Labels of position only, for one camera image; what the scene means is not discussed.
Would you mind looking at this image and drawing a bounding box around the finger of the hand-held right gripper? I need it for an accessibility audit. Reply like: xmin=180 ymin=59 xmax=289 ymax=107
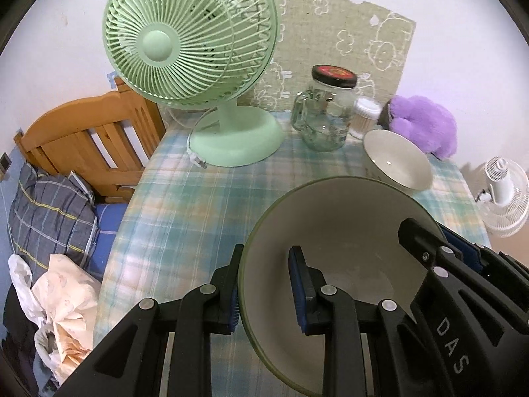
xmin=437 ymin=223 xmax=529 ymax=291
xmin=398 ymin=218 xmax=460 ymax=274

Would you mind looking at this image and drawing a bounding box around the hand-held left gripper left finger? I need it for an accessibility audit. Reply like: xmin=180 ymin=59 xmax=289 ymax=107
xmin=54 ymin=244 xmax=245 ymax=397

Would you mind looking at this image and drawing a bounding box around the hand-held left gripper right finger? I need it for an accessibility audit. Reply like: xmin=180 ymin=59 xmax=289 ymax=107
xmin=288 ymin=246 xmax=447 ymax=397

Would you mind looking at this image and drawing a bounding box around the green rimmed white bowl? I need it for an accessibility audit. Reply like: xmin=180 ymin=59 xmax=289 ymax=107
xmin=238 ymin=176 xmax=449 ymax=397
xmin=363 ymin=129 xmax=434 ymax=194

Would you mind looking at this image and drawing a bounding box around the white standing fan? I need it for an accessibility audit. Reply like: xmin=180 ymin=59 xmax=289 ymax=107
xmin=475 ymin=156 xmax=529 ymax=238

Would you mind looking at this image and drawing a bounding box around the blue plaid tablecloth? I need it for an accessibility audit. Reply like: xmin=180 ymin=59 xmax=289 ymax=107
xmin=93 ymin=110 xmax=492 ymax=397

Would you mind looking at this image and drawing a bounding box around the purple plush toy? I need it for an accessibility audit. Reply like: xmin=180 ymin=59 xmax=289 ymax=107
xmin=388 ymin=95 xmax=458 ymax=161

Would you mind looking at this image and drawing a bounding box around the dark brown object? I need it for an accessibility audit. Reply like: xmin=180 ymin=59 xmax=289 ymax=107
xmin=376 ymin=101 xmax=397 ymax=130

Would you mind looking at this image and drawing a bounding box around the blue bed sheet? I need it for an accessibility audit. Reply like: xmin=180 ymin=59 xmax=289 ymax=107
xmin=87 ymin=202 xmax=127 ymax=276

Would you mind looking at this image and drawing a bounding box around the clear cotton swab container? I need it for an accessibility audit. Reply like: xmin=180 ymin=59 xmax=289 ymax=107
xmin=349 ymin=97 xmax=382 ymax=140

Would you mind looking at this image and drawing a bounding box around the crumpled white cloth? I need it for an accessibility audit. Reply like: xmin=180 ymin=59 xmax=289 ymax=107
xmin=32 ymin=254 xmax=102 ymax=385

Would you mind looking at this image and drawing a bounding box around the glass mug jar black lid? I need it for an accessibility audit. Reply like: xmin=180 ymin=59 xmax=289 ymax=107
xmin=293 ymin=65 xmax=358 ymax=152

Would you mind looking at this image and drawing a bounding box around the grey plaid pillow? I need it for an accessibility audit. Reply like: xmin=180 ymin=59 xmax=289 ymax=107
xmin=9 ymin=161 xmax=98 ymax=282

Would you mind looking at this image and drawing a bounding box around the white plastic bag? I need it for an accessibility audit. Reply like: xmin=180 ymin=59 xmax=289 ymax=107
xmin=7 ymin=254 xmax=54 ymax=377

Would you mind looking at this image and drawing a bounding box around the wooden bed headboard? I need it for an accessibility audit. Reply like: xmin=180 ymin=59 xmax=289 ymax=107
xmin=14 ymin=78 xmax=167 ymax=204

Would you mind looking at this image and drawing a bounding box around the green desk fan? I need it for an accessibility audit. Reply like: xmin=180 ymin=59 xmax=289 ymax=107
xmin=102 ymin=0 xmax=285 ymax=168

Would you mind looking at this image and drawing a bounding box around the white fan power cord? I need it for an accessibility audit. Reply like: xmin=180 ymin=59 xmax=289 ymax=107
xmin=165 ymin=105 xmax=216 ymax=170

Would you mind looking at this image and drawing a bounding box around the beige sheep print wall cloth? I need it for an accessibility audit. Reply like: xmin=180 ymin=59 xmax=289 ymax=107
xmin=248 ymin=0 xmax=416 ymax=112

